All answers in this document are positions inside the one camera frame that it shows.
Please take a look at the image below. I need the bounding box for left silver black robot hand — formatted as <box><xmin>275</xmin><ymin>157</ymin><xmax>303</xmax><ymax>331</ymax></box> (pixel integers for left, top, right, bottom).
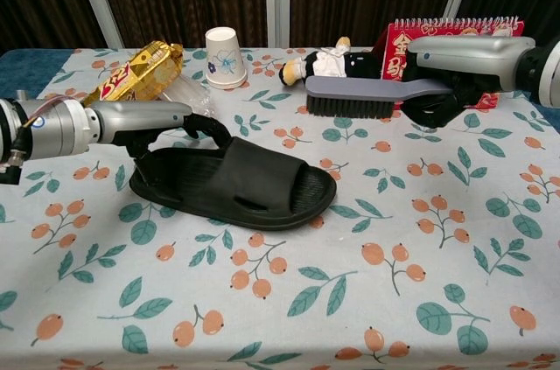
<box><xmin>89</xmin><ymin>101</ymin><xmax>231</xmax><ymax>183</ymax></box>

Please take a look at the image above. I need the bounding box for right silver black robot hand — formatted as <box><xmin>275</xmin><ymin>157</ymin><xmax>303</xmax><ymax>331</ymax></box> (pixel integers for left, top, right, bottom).
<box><xmin>402</xmin><ymin>35</ymin><xmax>537</xmax><ymax>129</ymax></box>

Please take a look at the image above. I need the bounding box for black rubber slipper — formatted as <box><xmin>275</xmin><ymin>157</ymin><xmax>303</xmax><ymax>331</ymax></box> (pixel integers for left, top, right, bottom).
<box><xmin>129</xmin><ymin>136</ymin><xmax>338</xmax><ymax>232</ymax></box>

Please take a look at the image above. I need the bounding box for grey scrub brush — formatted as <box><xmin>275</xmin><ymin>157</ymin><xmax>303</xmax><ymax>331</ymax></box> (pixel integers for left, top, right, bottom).
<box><xmin>304</xmin><ymin>75</ymin><xmax>454</xmax><ymax>120</ymax></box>

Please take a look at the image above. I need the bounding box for red spiral desk calendar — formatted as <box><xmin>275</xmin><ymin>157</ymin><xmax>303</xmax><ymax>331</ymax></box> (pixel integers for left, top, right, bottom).
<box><xmin>379</xmin><ymin>15</ymin><xmax>525</xmax><ymax>112</ymax></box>

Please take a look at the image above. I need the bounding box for gold snack bag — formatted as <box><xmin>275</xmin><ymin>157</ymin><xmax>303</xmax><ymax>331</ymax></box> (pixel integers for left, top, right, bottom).
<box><xmin>81</xmin><ymin>40</ymin><xmax>186</xmax><ymax>108</ymax></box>

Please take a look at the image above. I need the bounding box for clear crumpled plastic bag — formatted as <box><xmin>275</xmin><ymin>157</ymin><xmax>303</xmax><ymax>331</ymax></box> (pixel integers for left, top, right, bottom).
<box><xmin>160</xmin><ymin>75</ymin><xmax>216</xmax><ymax>121</ymax></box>

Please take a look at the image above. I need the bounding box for white paper cup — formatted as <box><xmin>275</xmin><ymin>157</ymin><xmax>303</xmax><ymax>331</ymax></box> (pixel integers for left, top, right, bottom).
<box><xmin>204</xmin><ymin>26</ymin><xmax>249</xmax><ymax>90</ymax></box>

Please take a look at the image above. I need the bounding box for blue table cover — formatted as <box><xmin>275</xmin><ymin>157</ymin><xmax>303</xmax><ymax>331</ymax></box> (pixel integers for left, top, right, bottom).
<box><xmin>0</xmin><ymin>46</ymin><xmax>76</xmax><ymax>100</ymax></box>

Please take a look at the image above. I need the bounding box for black white plush doll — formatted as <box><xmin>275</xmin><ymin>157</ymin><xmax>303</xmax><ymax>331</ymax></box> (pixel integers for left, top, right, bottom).
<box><xmin>278</xmin><ymin>36</ymin><xmax>387</xmax><ymax>87</ymax></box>

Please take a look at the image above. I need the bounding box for floral leaf print tablecloth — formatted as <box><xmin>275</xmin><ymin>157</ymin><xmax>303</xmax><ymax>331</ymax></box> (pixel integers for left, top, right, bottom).
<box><xmin>0</xmin><ymin>45</ymin><xmax>560</xmax><ymax>370</ymax></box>

